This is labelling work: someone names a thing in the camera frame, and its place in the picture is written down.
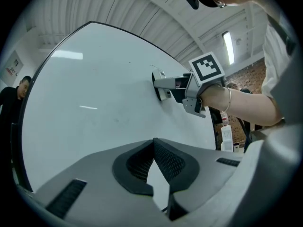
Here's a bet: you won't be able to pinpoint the white water dispenser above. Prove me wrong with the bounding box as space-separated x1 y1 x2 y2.
221 125 234 153

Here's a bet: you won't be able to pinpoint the person's right forearm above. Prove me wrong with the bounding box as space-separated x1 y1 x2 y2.
198 83 284 127

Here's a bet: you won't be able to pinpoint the grey whiteboard eraser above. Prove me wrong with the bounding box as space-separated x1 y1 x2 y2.
151 70 173 102

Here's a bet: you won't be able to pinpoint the black shoulder strap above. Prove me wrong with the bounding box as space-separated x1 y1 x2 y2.
267 13 297 55

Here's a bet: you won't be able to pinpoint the person's white shirt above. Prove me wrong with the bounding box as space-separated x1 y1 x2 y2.
261 1 299 99

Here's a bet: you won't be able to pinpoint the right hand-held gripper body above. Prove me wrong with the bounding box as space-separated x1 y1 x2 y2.
182 52 225 119

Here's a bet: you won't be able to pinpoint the thin silver bracelet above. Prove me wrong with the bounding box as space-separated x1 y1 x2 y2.
223 87 232 113

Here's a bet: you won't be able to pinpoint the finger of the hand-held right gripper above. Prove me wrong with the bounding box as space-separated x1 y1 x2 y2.
169 88 187 104
153 76 190 89

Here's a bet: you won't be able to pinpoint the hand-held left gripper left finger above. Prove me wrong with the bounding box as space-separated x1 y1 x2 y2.
35 139 155 219

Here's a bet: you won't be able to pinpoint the black-framed whiteboard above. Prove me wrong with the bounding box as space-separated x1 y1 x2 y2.
18 20 217 193

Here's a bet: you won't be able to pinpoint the long ceiling light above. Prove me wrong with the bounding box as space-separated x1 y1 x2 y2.
222 31 235 65

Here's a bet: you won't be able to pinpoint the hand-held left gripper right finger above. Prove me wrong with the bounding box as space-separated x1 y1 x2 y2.
153 138 242 221

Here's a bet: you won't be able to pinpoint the white wall sign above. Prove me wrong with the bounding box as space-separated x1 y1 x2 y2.
4 50 24 86

